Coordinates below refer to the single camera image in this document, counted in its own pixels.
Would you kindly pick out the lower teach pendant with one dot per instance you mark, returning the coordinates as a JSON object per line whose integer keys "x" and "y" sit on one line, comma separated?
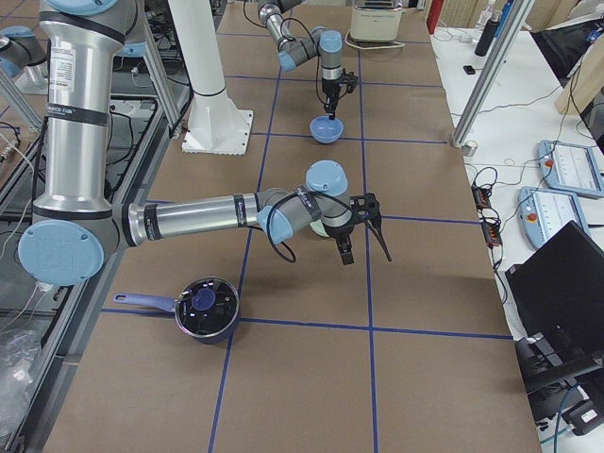
{"x": 543, "y": 212}

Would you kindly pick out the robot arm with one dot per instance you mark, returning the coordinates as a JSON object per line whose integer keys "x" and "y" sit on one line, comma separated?
{"x": 325, "y": 44}
{"x": 109, "y": 114}

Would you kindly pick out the small black device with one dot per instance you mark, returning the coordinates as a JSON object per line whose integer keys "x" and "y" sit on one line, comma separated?
{"x": 469, "y": 70}

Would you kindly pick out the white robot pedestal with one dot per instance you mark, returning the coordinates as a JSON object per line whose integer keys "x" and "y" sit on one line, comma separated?
{"x": 215, "y": 124}

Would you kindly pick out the glass saucepan lid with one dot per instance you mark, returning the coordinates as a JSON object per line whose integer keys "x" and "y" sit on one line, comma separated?
{"x": 206, "y": 306}

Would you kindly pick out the black laptop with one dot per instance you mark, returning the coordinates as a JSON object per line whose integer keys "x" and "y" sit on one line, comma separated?
{"x": 560, "y": 289}

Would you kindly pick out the teach pendant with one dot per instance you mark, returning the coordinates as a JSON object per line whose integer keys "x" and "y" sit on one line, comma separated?
{"x": 543, "y": 212}
{"x": 570, "y": 167}

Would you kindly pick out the aluminium frame post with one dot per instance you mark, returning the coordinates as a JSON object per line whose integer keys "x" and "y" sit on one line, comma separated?
{"x": 513, "y": 23}

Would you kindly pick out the cream toaster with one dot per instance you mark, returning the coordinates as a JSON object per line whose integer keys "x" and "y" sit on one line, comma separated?
{"x": 375, "y": 20}

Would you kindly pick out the black water bottle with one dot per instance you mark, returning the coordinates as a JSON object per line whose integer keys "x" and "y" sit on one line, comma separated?
{"x": 487, "y": 35}

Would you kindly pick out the green bowl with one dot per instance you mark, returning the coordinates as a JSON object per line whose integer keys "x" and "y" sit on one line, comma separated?
{"x": 318, "y": 228}

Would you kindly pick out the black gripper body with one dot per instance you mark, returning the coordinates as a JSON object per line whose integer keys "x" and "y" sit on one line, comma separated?
{"x": 341, "y": 231}
{"x": 329, "y": 88}

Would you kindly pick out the blue bowl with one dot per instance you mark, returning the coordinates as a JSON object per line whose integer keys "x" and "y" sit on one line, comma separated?
{"x": 326, "y": 130}

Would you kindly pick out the upper teach pendant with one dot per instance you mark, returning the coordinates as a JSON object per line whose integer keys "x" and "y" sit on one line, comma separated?
{"x": 570, "y": 167}

